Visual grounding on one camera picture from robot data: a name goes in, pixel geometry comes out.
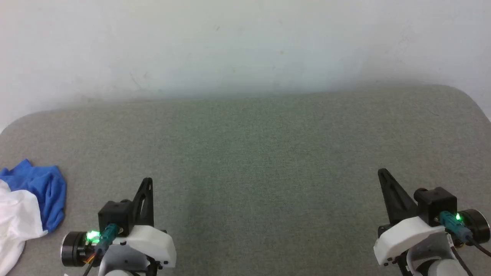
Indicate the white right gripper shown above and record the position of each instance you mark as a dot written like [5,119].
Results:
[402,237]

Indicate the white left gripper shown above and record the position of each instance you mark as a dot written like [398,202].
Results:
[153,241]

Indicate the white and blue shirt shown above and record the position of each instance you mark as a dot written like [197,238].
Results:
[42,191]

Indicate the grey fabric sofa cushion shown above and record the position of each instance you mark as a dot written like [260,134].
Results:
[245,161]

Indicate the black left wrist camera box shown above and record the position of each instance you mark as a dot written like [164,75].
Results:
[113,214]

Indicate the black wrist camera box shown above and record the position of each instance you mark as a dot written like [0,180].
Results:
[435,201]
[113,214]

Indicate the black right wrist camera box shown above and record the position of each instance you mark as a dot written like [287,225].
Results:
[435,201]

